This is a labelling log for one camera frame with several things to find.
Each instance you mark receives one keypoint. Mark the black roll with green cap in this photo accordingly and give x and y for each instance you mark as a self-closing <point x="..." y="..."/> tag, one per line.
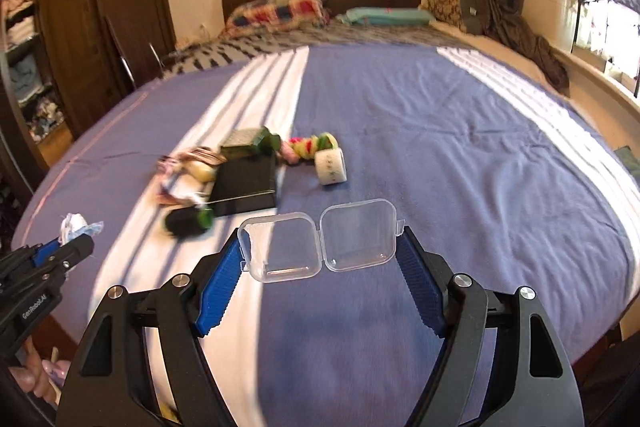
<point x="185" y="223"/>

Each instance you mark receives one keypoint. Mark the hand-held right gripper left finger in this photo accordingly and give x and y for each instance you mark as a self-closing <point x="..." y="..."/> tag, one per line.
<point x="220" y="287"/>

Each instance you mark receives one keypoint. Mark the grey bag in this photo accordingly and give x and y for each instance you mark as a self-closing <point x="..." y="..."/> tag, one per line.
<point x="470" y="7"/>

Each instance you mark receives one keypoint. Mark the teal pillow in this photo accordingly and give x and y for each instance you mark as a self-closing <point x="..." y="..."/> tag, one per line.
<point x="382" y="16"/>

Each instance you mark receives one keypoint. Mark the person's left hand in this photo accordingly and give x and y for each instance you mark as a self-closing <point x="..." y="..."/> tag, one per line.
<point x="30" y="377"/>

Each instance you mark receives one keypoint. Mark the grey zigzag patterned blanket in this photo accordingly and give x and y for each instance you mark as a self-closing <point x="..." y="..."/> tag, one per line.
<point x="260" y="47"/>

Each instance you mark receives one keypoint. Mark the light blue folded clothes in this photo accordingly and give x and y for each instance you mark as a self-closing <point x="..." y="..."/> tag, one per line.
<point x="25" y="79"/>

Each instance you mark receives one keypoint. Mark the flat black box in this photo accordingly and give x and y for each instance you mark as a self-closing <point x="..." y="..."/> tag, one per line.
<point x="245" y="187"/>

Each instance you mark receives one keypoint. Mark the colourful knitted scrunchie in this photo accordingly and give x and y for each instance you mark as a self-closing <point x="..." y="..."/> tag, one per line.
<point x="302" y="148"/>

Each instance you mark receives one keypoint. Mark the pile of small items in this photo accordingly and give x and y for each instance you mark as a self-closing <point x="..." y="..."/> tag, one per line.
<point x="45" y="119"/>

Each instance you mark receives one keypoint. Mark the dark green container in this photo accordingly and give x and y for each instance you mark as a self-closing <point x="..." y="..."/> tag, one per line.
<point x="247" y="144"/>

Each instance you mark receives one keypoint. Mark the dark green cloth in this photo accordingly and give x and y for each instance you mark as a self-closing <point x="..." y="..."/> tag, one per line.
<point x="627" y="162"/>

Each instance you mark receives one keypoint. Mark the checked red blue pillow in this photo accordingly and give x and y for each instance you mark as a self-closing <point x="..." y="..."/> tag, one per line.
<point x="275" y="14"/>

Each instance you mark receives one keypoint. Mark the white tape roll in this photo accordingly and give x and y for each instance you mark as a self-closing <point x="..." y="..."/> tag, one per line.
<point x="330" y="167"/>

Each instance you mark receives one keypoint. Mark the blue white striped bed cover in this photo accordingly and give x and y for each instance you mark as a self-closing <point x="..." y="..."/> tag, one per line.
<point x="450" y="147"/>

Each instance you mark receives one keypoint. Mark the white storage box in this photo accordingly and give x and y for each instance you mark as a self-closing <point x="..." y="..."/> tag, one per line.
<point x="550" y="14"/>

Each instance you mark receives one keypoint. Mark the cream yellow packet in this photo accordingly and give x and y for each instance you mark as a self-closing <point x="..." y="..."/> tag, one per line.
<point x="202" y="172"/>

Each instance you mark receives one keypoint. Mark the clear plastic hinged box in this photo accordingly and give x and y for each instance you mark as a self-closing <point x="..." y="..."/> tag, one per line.
<point x="350" y="237"/>

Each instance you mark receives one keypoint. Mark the folded metal chair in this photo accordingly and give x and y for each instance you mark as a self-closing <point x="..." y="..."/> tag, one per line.
<point x="125" y="57"/>

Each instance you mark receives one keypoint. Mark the brown patterned cushion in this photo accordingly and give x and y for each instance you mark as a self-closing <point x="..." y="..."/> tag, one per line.
<point x="440" y="2"/>

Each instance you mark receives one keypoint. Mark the dark wooden wardrobe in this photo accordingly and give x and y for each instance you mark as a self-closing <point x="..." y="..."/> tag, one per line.
<point x="110" y="7"/>

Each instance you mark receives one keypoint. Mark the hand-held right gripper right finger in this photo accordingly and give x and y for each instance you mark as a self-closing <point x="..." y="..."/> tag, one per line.
<point x="424" y="289"/>

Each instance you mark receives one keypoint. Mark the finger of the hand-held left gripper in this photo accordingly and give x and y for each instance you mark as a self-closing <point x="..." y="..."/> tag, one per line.
<point x="75" y="251"/>
<point x="44" y="253"/>

